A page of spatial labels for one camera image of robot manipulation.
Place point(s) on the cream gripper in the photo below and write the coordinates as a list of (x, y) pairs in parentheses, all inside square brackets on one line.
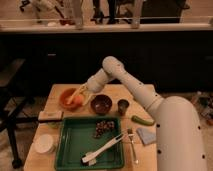
[(83, 90)]

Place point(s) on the orange apple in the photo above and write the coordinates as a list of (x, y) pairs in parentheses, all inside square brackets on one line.
[(79, 99)]

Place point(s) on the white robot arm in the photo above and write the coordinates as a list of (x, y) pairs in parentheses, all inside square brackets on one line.
[(178, 131)]

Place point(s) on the orange bowl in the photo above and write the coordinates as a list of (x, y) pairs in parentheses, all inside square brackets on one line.
[(63, 100)]

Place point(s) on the dark maroon bowl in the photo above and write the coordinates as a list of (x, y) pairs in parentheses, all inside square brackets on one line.
[(101, 104)]

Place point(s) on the bunch of dark grapes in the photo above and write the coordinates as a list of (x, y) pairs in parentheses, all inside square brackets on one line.
[(102, 127)]

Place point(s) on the wooden block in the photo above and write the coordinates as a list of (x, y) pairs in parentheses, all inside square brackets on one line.
[(48, 116)]

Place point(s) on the green plastic tray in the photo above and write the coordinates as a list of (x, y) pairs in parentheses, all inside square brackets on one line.
[(77, 138)]

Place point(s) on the silver fork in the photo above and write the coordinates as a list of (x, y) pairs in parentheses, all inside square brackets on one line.
[(131, 138)]

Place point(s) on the white dish brush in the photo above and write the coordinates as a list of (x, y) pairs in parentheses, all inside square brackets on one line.
[(90, 157)]

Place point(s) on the grey folded cloth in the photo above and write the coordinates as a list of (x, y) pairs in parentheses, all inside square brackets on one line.
[(147, 137)]

